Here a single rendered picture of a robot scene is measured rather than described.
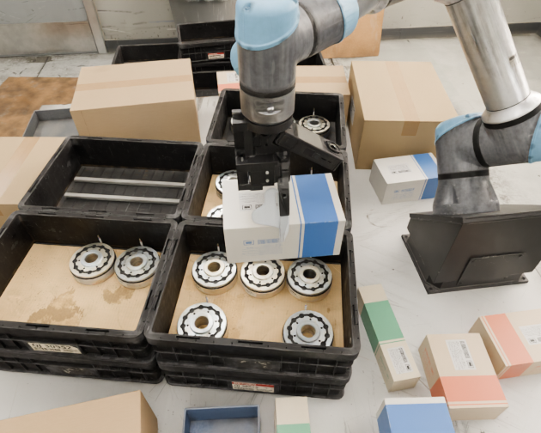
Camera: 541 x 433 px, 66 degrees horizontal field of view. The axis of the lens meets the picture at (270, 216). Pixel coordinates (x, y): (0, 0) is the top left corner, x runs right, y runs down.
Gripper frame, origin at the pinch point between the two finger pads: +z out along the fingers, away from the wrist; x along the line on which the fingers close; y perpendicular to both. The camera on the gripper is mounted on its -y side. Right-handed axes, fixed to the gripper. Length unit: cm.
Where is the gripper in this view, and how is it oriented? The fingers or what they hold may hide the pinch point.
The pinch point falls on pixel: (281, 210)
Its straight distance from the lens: 73.3
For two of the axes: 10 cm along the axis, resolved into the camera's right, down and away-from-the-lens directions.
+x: 1.0, 7.2, -6.9
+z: 0.1, 6.9, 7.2
